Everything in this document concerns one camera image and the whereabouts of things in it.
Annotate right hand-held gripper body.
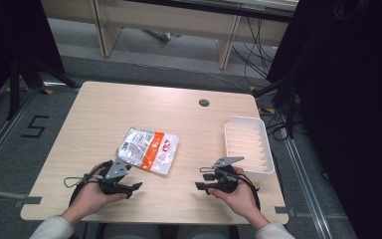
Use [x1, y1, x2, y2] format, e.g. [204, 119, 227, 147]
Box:
[208, 155, 241, 195]

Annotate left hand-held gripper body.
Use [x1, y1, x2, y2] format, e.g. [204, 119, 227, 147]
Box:
[97, 157, 134, 199]

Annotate person's right hand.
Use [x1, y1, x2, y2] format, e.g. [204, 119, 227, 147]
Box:
[208, 166, 271, 231]

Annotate person's left hand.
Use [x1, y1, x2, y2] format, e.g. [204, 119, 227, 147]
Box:
[61, 162, 129, 227]

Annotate white and orange snack packet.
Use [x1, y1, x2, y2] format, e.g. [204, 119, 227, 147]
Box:
[116, 126, 181, 176]

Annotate white plastic basket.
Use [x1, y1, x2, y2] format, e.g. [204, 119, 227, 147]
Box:
[224, 115, 276, 183]

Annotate person's legs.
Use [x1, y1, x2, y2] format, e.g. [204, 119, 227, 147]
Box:
[79, 222, 242, 239]

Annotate black metal stand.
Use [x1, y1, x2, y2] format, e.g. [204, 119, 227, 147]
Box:
[5, 54, 81, 121]
[253, 74, 299, 139]

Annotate black curtain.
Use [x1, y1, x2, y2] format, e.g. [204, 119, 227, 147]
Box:
[0, 0, 67, 116]
[267, 0, 382, 239]

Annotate light wooden bench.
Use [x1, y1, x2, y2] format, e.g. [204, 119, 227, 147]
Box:
[40, 0, 300, 71]

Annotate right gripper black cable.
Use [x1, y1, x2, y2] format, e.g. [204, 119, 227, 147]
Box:
[199, 166, 263, 212]

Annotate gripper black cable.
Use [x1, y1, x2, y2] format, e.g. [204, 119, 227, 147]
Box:
[199, 166, 263, 212]
[63, 171, 105, 207]

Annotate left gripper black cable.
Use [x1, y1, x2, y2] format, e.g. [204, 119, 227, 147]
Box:
[63, 171, 105, 207]

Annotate bundle of black floor cables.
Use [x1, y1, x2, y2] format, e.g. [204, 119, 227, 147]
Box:
[231, 16, 280, 88]

